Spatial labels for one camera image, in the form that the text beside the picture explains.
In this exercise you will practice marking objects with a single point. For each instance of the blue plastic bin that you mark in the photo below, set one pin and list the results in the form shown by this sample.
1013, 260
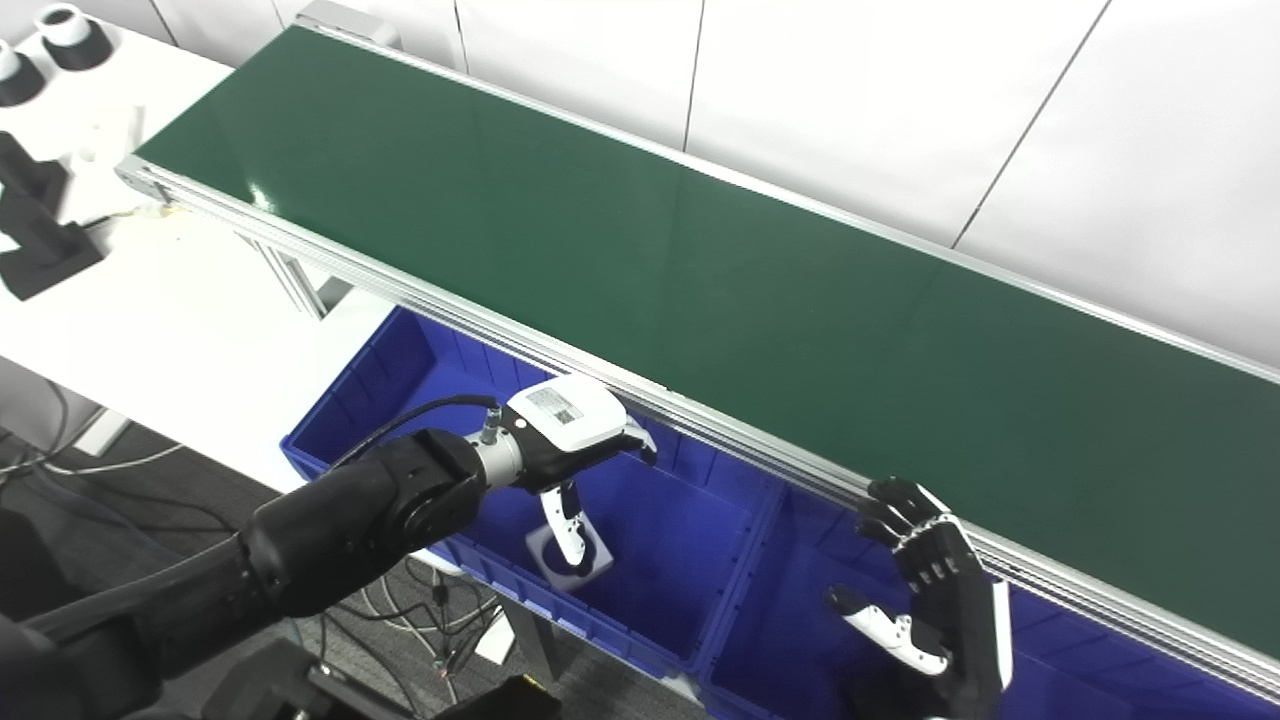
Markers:
790, 640
680, 540

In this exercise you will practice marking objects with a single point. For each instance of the aluminium conveyor leg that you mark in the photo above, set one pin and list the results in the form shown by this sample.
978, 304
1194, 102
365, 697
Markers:
295, 280

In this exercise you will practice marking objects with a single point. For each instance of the white power strip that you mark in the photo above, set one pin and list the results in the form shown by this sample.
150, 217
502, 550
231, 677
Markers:
496, 638

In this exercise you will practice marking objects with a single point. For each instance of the white square part with hole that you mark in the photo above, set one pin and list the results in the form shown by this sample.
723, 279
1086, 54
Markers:
545, 565

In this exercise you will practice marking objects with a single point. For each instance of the green conveyor belt aluminium frame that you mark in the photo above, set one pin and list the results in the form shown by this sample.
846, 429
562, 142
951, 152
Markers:
700, 280

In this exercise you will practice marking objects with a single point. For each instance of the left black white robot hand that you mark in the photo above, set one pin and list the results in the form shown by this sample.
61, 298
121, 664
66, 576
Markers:
570, 410

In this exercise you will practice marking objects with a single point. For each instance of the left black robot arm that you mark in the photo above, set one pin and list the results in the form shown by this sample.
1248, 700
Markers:
340, 520

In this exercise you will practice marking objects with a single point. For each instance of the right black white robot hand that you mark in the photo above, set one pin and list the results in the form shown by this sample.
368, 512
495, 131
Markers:
955, 610

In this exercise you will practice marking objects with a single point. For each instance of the black block part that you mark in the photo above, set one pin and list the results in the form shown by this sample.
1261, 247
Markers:
25, 175
50, 255

